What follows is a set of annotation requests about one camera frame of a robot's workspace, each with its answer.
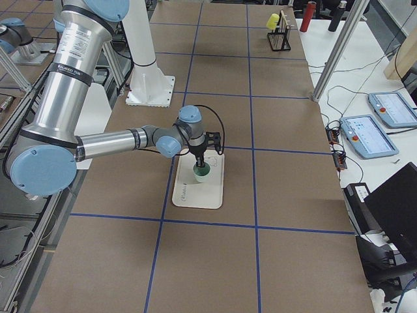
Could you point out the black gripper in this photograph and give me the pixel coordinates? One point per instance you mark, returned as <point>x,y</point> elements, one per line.
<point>197,151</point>

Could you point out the green cup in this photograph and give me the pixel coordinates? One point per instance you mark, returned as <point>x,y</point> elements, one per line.
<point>201,174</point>

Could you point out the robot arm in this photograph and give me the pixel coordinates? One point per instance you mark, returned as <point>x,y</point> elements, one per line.
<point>43,159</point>

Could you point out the cream rabbit tray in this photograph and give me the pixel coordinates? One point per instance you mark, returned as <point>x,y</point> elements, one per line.
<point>194,191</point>

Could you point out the yellow cup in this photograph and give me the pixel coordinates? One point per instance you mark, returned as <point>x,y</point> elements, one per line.
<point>273,21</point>

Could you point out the white plastic chair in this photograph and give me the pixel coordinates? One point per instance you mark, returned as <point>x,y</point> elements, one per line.
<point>95,112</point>

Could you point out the orange usb hub far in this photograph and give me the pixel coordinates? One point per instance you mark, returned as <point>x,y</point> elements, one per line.
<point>332,135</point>

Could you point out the orange usb hub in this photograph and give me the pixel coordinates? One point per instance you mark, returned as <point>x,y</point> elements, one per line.
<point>340,160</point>
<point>332,135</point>

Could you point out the orange usb hub near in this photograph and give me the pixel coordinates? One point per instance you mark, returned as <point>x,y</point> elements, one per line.
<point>340,160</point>

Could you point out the black mini computer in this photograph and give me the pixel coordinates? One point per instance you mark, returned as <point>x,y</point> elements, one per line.
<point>360,216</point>

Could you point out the near teach pendant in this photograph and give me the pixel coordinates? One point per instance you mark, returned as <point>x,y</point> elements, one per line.
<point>367,137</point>

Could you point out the teach pendant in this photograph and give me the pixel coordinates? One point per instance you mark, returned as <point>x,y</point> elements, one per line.
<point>367,137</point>
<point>393,109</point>

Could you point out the red bottle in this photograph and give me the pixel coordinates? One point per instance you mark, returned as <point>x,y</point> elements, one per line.
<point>308,15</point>

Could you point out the far teach pendant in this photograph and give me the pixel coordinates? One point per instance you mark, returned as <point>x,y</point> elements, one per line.
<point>393,109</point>

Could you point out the black bottle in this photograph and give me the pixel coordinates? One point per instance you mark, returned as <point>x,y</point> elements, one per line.
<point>337,13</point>

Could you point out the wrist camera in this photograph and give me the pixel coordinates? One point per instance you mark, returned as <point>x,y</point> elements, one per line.
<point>213,139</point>

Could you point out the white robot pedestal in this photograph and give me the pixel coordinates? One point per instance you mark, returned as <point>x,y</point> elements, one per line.
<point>148,85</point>

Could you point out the black wire cup rack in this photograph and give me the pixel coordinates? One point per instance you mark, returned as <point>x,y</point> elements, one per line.
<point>279,38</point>

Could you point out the aluminium frame post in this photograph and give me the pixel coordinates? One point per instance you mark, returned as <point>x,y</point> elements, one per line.
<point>349,26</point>

